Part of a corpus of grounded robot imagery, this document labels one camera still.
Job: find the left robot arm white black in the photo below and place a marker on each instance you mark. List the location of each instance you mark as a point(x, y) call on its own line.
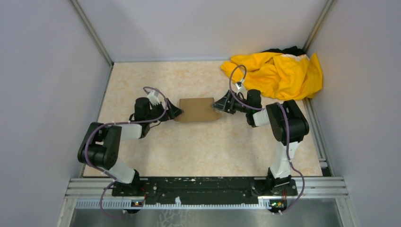
point(101, 143)

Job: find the brown cardboard box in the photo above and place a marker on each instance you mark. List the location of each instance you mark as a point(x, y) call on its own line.
point(198, 110)

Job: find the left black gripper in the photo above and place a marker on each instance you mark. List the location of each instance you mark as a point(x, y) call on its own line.
point(171, 112)

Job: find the yellow cloth garment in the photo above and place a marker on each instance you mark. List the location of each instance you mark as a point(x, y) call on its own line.
point(277, 75)

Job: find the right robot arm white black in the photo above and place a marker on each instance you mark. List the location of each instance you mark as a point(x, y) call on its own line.
point(288, 125)

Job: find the black cloth behind yellow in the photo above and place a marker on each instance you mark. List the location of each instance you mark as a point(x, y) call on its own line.
point(294, 50)

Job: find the aluminium frame rail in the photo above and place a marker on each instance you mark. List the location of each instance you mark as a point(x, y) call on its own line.
point(92, 193)

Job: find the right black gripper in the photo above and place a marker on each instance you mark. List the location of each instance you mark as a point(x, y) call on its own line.
point(224, 105)

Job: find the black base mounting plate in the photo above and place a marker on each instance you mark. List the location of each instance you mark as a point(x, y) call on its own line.
point(204, 190)

